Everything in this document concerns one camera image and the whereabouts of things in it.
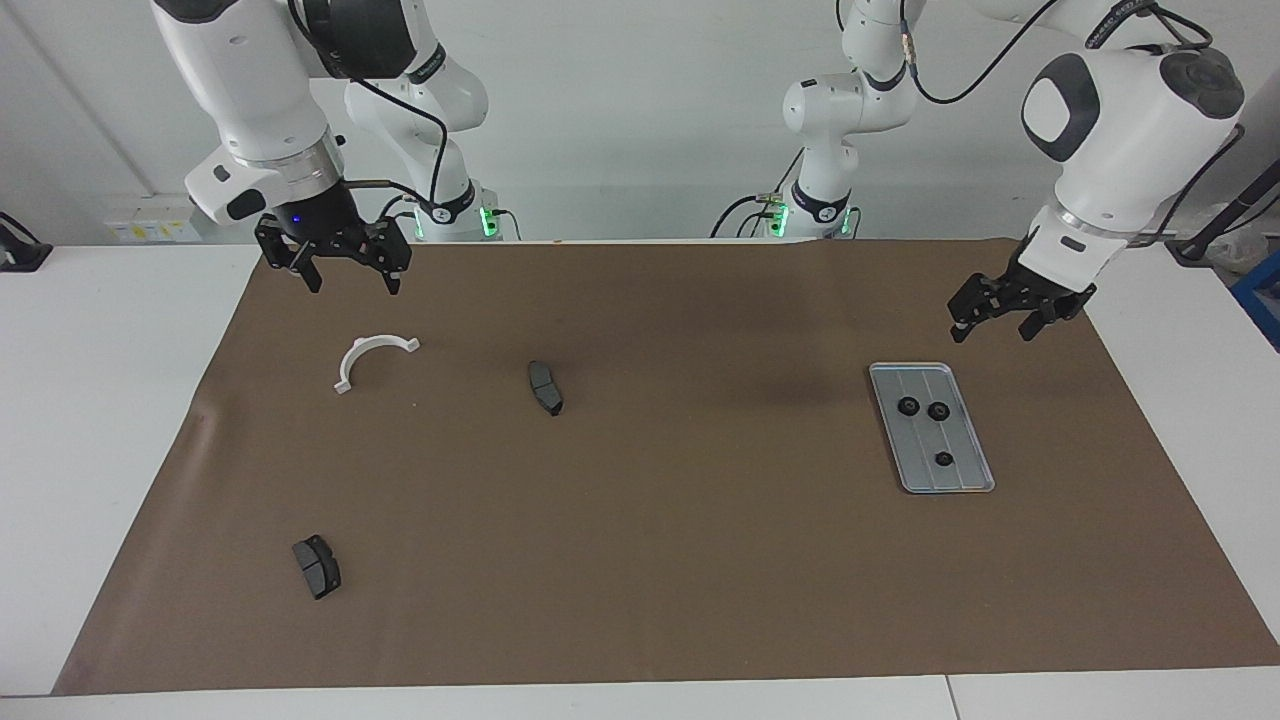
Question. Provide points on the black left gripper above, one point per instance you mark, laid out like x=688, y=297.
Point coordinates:
x=1020, y=285

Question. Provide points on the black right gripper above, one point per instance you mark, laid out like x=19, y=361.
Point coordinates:
x=330, y=225

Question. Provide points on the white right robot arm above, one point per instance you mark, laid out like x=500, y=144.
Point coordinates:
x=250, y=80

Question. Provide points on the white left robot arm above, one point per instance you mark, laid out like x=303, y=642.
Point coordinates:
x=1130, y=110

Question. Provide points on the silver metal tray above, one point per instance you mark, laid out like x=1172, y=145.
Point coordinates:
x=960, y=440

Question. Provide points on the black stand pole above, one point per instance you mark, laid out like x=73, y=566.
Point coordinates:
x=1195, y=245

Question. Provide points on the dark grey brake pad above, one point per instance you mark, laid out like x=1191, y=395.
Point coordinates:
x=545, y=388
x=316, y=567

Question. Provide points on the clear plastic bag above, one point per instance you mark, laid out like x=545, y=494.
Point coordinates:
x=1250, y=255

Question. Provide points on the blue crate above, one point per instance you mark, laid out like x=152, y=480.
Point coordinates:
x=1262, y=300

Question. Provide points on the black table clamp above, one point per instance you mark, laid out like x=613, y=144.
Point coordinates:
x=20, y=255

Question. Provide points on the brown table mat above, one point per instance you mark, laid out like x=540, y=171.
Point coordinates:
x=640, y=560

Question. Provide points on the white curved plastic bracket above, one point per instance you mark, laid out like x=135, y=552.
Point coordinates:
x=352, y=358

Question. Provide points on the white wall socket box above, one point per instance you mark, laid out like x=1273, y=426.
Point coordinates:
x=150, y=225

